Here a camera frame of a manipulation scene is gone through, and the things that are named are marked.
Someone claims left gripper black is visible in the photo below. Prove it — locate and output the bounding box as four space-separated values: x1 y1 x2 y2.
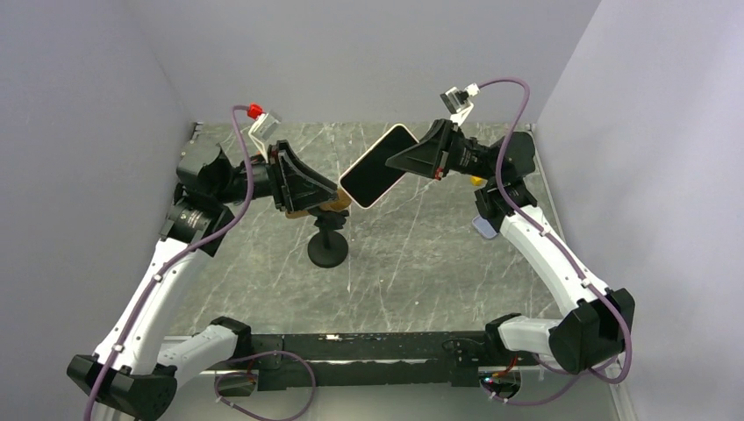
213 139 339 213

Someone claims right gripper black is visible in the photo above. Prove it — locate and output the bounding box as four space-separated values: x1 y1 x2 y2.
385 119 499 183

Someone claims phone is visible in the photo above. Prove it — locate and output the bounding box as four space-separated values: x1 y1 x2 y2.
339 123 418 209

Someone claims lilac phone case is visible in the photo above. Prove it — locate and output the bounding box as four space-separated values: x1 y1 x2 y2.
471 216 498 240

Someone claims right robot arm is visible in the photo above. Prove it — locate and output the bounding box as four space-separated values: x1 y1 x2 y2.
385 119 635 375

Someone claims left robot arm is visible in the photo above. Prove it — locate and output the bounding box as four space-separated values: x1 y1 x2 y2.
67 140 351 420

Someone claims gold microphone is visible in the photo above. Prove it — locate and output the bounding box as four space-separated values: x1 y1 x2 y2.
285 189 352 219

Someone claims black microphone stand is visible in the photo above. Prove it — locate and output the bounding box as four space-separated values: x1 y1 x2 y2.
307 208 349 268

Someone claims black base beam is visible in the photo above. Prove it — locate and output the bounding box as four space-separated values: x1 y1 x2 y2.
209 331 536 391

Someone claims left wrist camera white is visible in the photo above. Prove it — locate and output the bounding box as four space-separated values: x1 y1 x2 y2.
247 103 282 161

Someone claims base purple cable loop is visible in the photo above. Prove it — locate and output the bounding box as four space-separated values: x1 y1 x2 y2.
213 349 317 421

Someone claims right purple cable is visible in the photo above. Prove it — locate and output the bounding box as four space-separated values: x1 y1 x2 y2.
476 78 633 407

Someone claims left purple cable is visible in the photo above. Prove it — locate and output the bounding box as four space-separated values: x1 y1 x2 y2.
82 105 257 421

